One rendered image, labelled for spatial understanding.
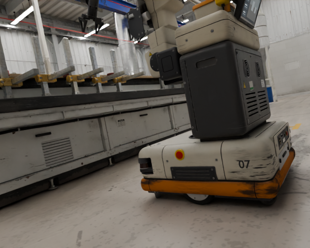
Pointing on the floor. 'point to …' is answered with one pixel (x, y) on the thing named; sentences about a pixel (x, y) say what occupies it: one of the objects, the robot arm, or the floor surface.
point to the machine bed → (73, 140)
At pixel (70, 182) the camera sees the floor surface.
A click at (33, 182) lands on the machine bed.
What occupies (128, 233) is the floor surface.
